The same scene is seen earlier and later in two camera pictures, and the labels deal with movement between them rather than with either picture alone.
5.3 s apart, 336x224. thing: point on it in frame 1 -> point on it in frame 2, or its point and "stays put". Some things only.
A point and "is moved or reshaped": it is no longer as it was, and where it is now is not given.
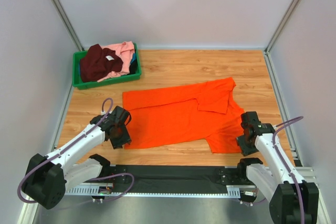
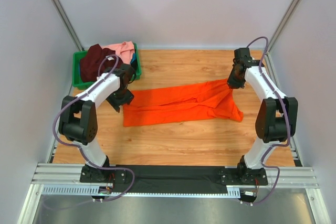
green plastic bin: x=77 y=83 stays put
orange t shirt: x=203 y=109 is moved or reshaped
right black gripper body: x=244 y=146 -> x=234 y=81
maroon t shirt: x=97 y=62 stays put
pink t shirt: x=124 y=50 stays put
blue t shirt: x=134 y=57 stays put
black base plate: x=178 y=179 stays put
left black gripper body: x=121 y=140 -> x=118 y=100
